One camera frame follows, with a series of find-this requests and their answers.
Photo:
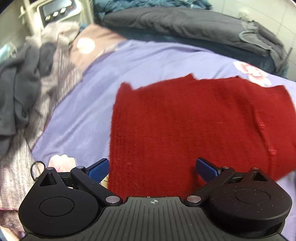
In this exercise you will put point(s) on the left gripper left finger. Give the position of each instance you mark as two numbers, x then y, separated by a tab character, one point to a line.
62	204

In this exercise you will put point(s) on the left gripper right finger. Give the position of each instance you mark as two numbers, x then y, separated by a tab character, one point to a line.
240	201

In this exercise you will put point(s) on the red knit sweater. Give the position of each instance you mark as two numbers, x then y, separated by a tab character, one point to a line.
160	130

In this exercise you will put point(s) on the grey clothes pile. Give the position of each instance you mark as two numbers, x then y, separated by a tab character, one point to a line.
76	49

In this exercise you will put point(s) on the lavender floral bed sheet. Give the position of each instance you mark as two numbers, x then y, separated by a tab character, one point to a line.
80	127

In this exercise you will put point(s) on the dark grey garment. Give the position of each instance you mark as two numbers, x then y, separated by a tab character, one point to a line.
20	86

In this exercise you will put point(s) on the white bedside control panel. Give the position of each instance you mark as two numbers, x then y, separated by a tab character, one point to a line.
37	14

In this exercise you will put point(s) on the teal blue blanket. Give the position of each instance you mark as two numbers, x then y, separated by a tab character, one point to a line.
105	7

